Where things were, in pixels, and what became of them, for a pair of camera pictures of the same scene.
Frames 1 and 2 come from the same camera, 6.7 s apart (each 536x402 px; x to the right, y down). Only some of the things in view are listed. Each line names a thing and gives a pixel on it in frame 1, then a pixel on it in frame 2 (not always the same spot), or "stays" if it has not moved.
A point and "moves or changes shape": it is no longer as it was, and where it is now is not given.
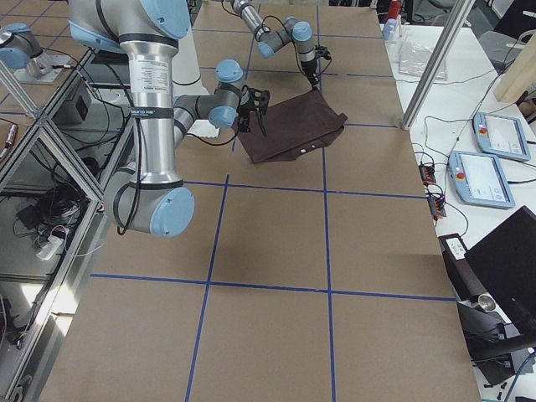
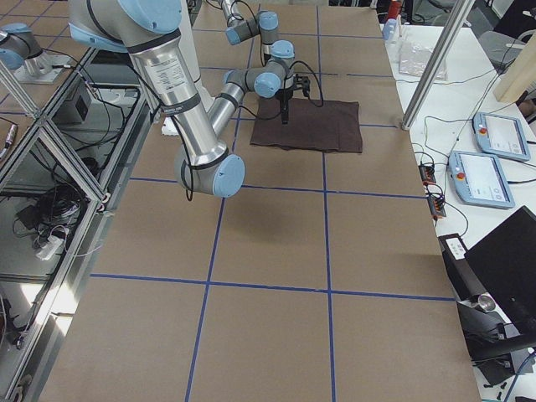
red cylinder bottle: (394, 9) stays
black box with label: (466, 280) stays
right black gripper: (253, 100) to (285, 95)
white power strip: (51, 245) stays
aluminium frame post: (430, 74) stays
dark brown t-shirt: (295, 126) moves or changes shape
